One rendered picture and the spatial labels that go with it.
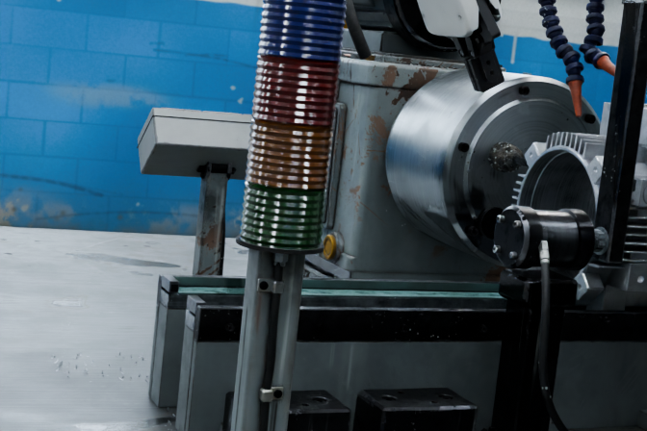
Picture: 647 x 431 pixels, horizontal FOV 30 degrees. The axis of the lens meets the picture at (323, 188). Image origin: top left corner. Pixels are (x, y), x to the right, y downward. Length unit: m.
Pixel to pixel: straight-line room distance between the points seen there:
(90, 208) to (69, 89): 0.67
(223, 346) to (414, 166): 0.54
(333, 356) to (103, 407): 0.24
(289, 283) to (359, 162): 0.85
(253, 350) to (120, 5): 5.99
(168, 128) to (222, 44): 5.56
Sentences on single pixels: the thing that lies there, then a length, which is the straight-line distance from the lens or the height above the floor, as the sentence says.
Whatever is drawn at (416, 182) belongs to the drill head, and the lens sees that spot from 1.58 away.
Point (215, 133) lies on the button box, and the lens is 1.39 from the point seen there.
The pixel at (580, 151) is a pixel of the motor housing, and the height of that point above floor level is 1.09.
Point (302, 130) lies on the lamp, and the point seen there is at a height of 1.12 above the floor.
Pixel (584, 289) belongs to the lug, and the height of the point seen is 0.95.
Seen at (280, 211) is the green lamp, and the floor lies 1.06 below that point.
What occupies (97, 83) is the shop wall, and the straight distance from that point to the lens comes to 6.81.
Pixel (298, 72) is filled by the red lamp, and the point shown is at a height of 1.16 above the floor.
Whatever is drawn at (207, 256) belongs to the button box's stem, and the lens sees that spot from 1.43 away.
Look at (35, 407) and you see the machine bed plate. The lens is 1.22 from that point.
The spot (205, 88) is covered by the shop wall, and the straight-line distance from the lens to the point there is 6.92.
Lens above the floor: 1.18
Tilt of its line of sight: 7 degrees down
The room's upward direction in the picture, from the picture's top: 6 degrees clockwise
